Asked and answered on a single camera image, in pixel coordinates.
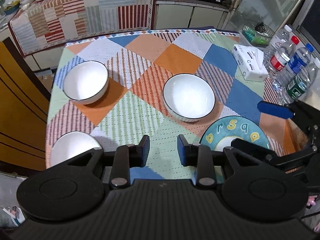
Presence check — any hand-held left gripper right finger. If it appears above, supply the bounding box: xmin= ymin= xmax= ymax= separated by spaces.
xmin=177 ymin=135 xmax=263 ymax=188

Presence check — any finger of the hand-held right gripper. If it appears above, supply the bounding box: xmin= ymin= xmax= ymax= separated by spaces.
xmin=257 ymin=101 xmax=294 ymax=119
xmin=230 ymin=137 xmax=318 ymax=167

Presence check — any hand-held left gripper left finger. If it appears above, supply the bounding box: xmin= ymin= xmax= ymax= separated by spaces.
xmin=62 ymin=135 xmax=150 ymax=189

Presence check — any teal plate with egg print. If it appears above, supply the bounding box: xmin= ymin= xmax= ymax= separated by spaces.
xmin=200 ymin=116 xmax=272 ymax=156

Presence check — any white bowl with dark rim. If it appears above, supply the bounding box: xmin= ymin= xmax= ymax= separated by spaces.
xmin=63 ymin=60 xmax=109 ymax=105
xmin=163 ymin=73 xmax=216 ymax=123
xmin=50 ymin=131 xmax=103 ymax=168

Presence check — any water bottle with green label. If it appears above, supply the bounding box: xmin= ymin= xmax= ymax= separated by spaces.
xmin=279 ymin=57 xmax=320 ymax=105

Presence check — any water bottle with blue cap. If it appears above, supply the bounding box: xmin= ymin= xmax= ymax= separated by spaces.
xmin=272 ymin=43 xmax=314 ymax=91

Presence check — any water bottle with red cap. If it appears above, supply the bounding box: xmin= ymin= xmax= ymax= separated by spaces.
xmin=266 ymin=35 xmax=300 ymax=80

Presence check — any white tissue box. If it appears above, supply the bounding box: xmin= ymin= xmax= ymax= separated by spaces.
xmin=232 ymin=44 xmax=268 ymax=82

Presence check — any water bottle with white cap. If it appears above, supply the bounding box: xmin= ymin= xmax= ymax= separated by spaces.
xmin=262 ymin=24 xmax=293 ymax=68

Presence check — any green plastic basket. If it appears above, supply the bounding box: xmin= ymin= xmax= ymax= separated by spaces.
xmin=241 ymin=25 xmax=275 ymax=47

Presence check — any dark packet in basket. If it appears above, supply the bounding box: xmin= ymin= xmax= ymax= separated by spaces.
xmin=254 ymin=22 xmax=268 ymax=33

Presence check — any colourful checkered tablecloth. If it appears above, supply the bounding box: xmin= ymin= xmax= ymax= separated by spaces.
xmin=46 ymin=26 xmax=310 ymax=180

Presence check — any white base cabinet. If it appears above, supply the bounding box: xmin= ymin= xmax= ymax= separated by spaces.
xmin=154 ymin=0 xmax=230 ymax=34

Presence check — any wooden chair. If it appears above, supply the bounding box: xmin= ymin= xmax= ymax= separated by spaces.
xmin=0 ymin=37 xmax=52 ymax=172

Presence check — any sneaker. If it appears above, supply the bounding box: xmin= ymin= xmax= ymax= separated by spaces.
xmin=2 ymin=206 xmax=26 ymax=227

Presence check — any striped patchwork counter cloth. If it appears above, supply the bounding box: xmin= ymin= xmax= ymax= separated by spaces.
xmin=9 ymin=0 xmax=157 ymax=55

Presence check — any blue bowl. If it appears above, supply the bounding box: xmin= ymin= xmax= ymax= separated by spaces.
xmin=3 ymin=1 xmax=21 ymax=15

